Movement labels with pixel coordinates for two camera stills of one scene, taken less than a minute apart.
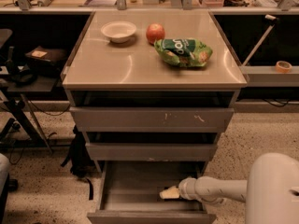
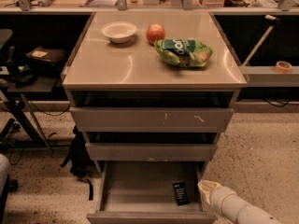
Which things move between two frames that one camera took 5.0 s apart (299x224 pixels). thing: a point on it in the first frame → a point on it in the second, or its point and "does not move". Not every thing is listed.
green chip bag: (183, 51) does not move
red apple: (155, 32) does not move
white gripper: (185, 187) → (220, 195)
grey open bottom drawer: (131, 194) does not move
